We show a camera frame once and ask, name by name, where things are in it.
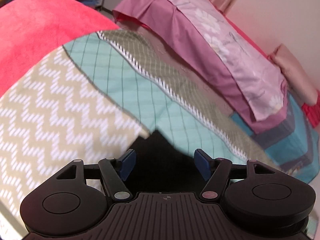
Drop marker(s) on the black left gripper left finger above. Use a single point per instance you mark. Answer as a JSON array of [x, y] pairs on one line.
[[113, 174]]

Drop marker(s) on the teal grey striped pillow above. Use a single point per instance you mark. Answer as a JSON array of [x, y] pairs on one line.
[[292, 145]]

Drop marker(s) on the pink floral pillow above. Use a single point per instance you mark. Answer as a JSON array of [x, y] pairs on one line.
[[197, 32]]

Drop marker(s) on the black pants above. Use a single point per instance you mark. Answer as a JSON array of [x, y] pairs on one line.
[[162, 168]]

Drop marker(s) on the coral pink fleece blanket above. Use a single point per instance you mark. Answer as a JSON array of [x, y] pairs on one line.
[[30, 29]]

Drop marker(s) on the patterned beige teal quilt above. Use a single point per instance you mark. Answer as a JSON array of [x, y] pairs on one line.
[[90, 99]]

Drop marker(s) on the peach folded cloth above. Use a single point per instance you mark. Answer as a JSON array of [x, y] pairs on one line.
[[295, 75]]

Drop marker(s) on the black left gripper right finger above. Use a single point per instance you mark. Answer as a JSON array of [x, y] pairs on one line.
[[215, 172]]

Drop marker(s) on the red clothes pile right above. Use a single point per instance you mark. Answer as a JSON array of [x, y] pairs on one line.
[[312, 113]]

